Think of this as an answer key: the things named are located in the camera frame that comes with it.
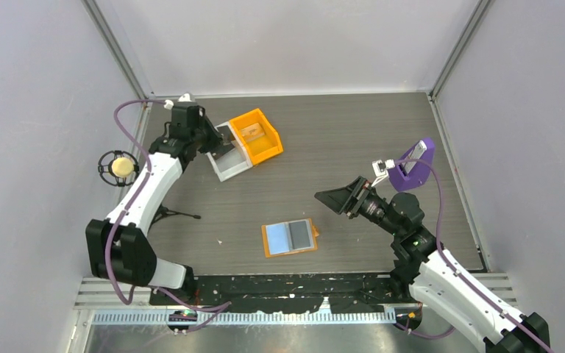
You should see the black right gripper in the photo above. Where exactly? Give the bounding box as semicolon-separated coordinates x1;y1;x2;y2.
315;175;403;238

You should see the microphone with shock mount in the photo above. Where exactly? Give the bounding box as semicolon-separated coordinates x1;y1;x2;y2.
97;150;141;188

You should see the orange plastic bin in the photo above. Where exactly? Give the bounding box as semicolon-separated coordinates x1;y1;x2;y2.
229;108;284;165

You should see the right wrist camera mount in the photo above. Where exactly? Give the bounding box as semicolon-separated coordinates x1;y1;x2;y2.
372;159;396;187

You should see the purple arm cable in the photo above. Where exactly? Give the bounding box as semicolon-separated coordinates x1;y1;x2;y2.
391;157;554;353
104;99;232;337

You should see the tan card stack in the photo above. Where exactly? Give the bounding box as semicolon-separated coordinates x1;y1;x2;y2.
241;123;266;143

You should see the black microphone tripod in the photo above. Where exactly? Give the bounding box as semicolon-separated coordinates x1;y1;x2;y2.
151;205;202;225

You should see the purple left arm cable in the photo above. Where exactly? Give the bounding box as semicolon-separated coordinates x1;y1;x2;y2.
104;99;232;337

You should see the purple metronome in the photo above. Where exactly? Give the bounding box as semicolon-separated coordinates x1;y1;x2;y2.
388;138;436;192

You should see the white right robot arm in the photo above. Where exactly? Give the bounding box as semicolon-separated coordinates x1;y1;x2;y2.
314;176;552;352

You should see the orange card holder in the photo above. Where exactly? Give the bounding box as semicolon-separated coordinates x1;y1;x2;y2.
261;218;319;258

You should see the aluminium front rail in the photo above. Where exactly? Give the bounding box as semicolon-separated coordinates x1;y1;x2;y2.
91;308;396;326

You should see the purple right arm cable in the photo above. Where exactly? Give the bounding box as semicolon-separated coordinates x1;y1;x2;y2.
391;157;554;353

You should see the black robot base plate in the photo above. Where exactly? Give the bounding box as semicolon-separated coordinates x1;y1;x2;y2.
170;272;423;318

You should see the white plastic bin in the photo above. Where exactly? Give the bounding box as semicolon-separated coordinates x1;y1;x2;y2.
206;121;253;182

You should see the black credit card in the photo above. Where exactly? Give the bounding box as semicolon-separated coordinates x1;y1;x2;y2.
211;141;235;160
288;219;313;250

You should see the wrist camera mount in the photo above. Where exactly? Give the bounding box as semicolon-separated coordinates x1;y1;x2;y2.
372;159;396;187
163;92;196;110

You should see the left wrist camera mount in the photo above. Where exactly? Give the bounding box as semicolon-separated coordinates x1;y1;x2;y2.
163;92;196;110

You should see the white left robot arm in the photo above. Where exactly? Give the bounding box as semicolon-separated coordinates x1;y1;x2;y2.
85;100;224;304

